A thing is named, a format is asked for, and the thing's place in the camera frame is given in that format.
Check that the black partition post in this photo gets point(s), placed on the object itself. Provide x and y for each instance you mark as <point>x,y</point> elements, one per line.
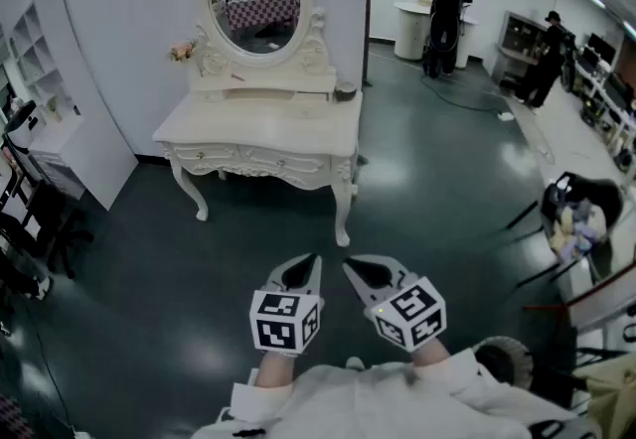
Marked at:
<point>368,30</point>

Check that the black office chair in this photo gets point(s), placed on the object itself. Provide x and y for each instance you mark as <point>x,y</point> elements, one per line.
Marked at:
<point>49,228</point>

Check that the white desk with monitors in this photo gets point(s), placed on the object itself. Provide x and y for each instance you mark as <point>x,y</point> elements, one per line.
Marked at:
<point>601,94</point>

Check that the pink flower bouquet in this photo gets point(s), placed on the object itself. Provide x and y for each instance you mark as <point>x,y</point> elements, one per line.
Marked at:
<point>182,50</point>

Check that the white power strip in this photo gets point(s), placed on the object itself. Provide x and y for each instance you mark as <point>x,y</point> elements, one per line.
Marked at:
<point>505,117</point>

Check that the person's left forearm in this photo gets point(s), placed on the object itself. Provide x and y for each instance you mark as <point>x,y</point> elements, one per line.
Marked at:
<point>273,370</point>

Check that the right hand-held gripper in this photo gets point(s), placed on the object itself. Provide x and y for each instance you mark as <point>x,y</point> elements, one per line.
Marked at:
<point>412,313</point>

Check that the large white carved drawer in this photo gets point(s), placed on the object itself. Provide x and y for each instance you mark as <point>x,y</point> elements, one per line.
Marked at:
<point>204,154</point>
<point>283,161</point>

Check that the black bin of plush toys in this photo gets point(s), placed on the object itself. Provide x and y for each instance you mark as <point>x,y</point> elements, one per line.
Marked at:
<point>603,198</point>

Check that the person's white shirt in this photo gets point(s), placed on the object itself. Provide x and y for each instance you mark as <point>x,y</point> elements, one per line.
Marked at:
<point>372,402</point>

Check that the round white bowl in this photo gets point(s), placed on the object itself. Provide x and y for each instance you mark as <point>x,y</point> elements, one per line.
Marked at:
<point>346,90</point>

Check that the woven round basket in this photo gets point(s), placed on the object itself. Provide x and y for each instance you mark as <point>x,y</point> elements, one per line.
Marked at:
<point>502,341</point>

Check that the person's right forearm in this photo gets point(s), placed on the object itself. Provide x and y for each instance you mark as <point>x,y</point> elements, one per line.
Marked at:
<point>429,357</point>

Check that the grey open cabinet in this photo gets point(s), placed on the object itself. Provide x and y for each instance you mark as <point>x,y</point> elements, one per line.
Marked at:
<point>512,44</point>

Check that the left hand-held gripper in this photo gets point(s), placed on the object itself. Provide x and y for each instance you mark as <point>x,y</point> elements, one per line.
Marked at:
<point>278,323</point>

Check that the white ornate dressing table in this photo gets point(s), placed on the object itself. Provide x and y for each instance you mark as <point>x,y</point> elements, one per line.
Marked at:
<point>258,129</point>

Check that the round white table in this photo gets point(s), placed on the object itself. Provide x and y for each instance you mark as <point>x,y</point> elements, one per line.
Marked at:
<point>410,30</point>

